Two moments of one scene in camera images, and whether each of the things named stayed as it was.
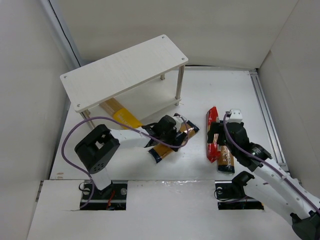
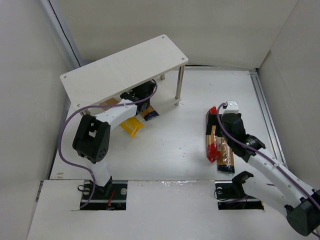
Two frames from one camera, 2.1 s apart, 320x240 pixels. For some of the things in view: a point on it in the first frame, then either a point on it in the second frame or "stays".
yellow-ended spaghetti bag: x=120 y=114 stays
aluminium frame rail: x=269 y=123 stays
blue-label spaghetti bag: x=161 y=152 -> x=149 y=113
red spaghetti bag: x=212 y=149 stays
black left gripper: x=176 y=136 -> x=128 y=95
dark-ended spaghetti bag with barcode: x=226 y=162 stays
